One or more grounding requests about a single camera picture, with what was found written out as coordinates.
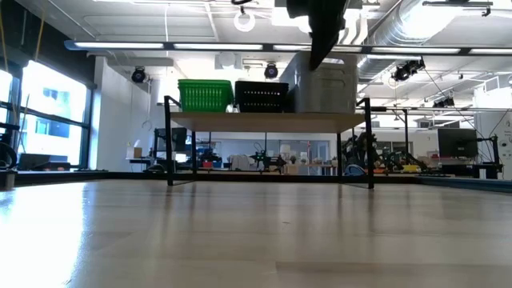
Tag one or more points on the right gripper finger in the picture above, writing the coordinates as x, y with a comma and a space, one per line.
322, 40

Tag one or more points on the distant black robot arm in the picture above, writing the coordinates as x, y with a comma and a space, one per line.
376, 146

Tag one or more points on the wooden shelf with black legs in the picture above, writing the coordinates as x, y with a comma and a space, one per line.
260, 122

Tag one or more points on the round black ceiling fixture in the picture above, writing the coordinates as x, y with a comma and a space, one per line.
138, 75
271, 71

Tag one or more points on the black track spotlights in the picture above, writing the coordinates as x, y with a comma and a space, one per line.
402, 73

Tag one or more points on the blue round object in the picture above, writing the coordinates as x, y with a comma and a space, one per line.
354, 171

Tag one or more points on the long linear ceiling light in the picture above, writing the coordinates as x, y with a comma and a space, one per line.
168, 46

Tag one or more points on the black computer monitor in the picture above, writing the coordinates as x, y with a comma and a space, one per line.
178, 140
458, 143

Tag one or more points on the cardboard box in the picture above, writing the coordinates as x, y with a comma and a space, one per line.
135, 153

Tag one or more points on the large window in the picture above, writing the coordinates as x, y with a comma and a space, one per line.
56, 120

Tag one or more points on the silver ventilation duct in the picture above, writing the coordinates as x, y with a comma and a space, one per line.
400, 28

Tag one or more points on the black aluminium table frame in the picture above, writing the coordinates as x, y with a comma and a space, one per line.
60, 178

